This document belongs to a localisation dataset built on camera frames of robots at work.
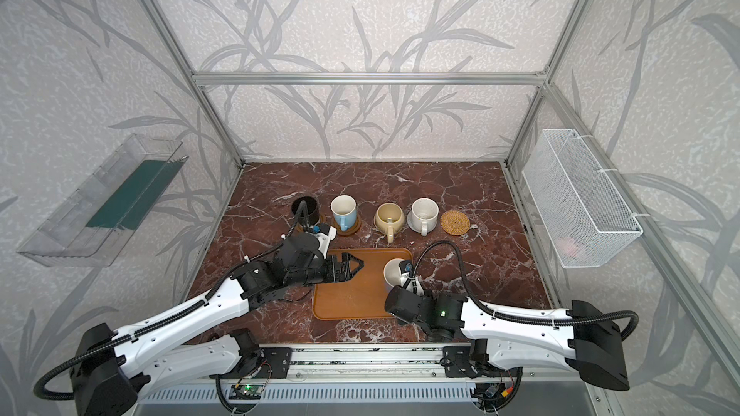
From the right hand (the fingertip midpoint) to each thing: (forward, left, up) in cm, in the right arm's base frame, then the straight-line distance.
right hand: (400, 290), depth 80 cm
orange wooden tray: (0, +10, -6) cm, 12 cm away
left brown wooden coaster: (+23, +34, -5) cm, 42 cm away
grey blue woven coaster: (+25, -4, -5) cm, 26 cm away
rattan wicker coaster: (+26, -21, -7) cm, 34 cm away
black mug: (+26, +29, +2) cm, 38 cm away
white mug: (+27, -9, -4) cm, 29 cm away
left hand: (+4, +11, +11) cm, 16 cm away
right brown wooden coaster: (+22, +16, -5) cm, 28 cm away
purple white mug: (+5, +2, +1) cm, 5 cm away
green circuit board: (-23, +39, -7) cm, 46 cm away
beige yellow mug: (+26, +3, -3) cm, 26 cm away
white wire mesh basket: (+10, -40, +29) cm, 50 cm away
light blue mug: (+27, +18, +1) cm, 33 cm away
